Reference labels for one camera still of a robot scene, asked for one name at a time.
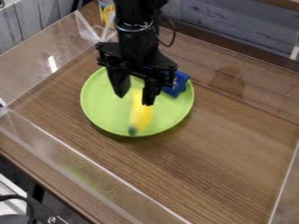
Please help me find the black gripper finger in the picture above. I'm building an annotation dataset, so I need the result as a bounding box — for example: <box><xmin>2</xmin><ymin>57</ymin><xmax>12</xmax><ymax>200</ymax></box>
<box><xmin>141</xmin><ymin>78</ymin><xmax>162</xmax><ymax>106</ymax></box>
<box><xmin>106</xmin><ymin>66</ymin><xmax>130</xmax><ymax>98</ymax></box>

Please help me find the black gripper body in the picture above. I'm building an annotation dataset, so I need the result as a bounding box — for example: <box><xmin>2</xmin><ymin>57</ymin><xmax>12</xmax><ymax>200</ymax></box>
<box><xmin>96</xmin><ymin>42</ymin><xmax>177</xmax><ymax>87</ymax></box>

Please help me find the yellow toy banana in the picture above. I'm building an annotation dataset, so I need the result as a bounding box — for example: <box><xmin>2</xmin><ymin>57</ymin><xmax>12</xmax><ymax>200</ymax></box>
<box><xmin>126</xmin><ymin>88</ymin><xmax>154</xmax><ymax>136</ymax></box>

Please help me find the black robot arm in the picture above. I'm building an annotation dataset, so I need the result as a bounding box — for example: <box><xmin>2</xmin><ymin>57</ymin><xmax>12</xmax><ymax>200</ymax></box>
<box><xmin>96</xmin><ymin>0</ymin><xmax>177</xmax><ymax>106</ymax></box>

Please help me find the green plate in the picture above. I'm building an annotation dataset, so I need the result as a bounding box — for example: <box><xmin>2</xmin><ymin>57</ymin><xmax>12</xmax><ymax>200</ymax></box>
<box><xmin>80</xmin><ymin>66</ymin><xmax>194</xmax><ymax>137</ymax></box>

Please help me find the blue plastic block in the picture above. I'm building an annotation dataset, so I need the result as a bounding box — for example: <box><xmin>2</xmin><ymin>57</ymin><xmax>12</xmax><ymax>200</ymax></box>
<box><xmin>162</xmin><ymin>70</ymin><xmax>190</xmax><ymax>98</ymax></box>

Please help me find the clear acrylic barrier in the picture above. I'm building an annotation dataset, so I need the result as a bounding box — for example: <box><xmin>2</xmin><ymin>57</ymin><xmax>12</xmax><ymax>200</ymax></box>
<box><xmin>0</xmin><ymin>10</ymin><xmax>299</xmax><ymax>224</ymax></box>

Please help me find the yellow labelled can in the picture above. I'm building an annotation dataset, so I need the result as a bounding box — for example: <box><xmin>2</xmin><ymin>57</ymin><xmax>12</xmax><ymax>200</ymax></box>
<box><xmin>97</xmin><ymin>0</ymin><xmax>116</xmax><ymax>25</ymax></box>

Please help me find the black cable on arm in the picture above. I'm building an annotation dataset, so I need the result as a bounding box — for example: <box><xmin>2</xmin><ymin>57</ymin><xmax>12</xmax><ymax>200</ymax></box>
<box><xmin>153</xmin><ymin>11</ymin><xmax>177</xmax><ymax>48</ymax></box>

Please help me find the black cable lower left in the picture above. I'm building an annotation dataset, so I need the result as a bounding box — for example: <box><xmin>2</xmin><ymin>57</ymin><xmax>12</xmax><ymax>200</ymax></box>
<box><xmin>0</xmin><ymin>194</ymin><xmax>38</xmax><ymax>224</ymax></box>

